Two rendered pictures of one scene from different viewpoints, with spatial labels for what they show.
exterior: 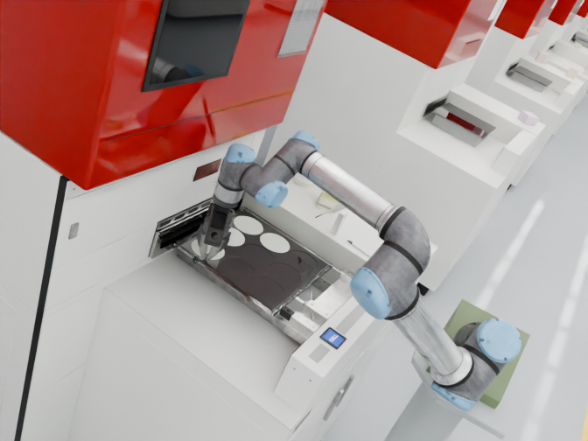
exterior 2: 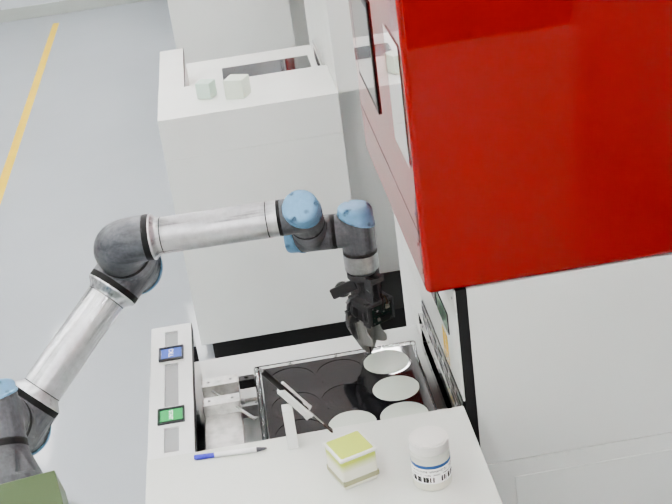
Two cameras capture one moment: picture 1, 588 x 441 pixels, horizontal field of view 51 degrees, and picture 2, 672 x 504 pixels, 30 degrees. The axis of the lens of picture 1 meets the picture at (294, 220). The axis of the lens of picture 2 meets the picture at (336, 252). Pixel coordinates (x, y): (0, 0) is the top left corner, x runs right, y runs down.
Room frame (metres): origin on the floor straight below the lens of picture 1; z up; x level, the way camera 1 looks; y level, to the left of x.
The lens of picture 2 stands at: (3.67, -0.81, 2.31)
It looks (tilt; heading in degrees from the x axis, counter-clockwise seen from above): 25 degrees down; 157
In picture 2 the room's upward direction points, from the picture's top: 8 degrees counter-clockwise
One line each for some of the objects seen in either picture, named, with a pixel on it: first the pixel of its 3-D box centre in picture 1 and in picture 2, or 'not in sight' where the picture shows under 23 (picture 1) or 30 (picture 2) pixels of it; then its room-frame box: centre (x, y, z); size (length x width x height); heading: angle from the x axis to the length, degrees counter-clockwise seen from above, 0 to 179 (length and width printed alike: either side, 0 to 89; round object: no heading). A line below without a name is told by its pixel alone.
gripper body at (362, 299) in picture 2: (220, 213); (367, 295); (1.46, 0.20, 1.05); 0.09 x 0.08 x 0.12; 10
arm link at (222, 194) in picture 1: (227, 190); (362, 260); (1.45, 0.20, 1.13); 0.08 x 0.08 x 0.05
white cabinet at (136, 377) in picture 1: (249, 371); not in sight; (1.60, -0.06, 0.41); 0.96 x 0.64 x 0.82; 160
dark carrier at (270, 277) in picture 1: (256, 255); (346, 397); (1.56, 0.06, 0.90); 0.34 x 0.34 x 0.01; 70
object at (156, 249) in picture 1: (200, 221); (441, 378); (1.62, 0.27, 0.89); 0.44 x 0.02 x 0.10; 160
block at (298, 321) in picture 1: (304, 325); (220, 385); (1.34, -0.14, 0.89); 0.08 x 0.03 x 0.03; 70
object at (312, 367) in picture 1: (345, 334); (176, 412); (1.38, -0.25, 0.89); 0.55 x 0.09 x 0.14; 160
